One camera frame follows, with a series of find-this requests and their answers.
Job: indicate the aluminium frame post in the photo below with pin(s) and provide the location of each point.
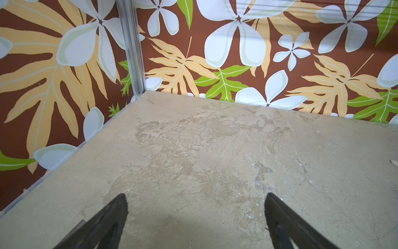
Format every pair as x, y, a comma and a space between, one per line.
128, 15

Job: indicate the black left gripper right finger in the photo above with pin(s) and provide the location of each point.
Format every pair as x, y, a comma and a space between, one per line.
287, 228

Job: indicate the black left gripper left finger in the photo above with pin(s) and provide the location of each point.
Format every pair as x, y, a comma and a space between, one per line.
102, 231

